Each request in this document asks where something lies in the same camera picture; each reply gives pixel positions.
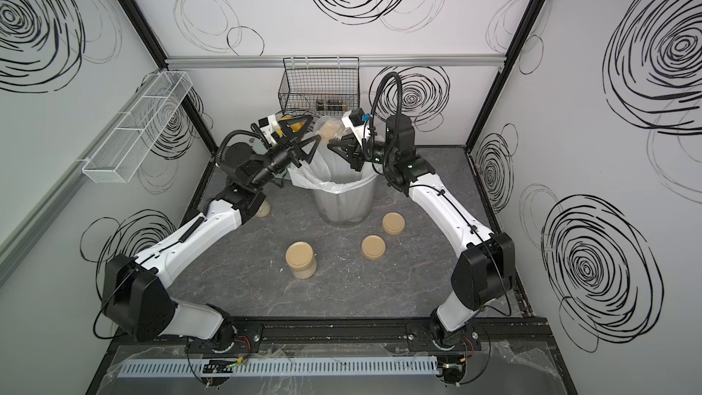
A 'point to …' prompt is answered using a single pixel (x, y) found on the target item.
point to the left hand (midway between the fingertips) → (317, 128)
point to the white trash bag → (328, 170)
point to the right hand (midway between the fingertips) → (331, 144)
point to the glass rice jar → (396, 194)
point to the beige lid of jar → (373, 247)
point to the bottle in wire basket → (332, 104)
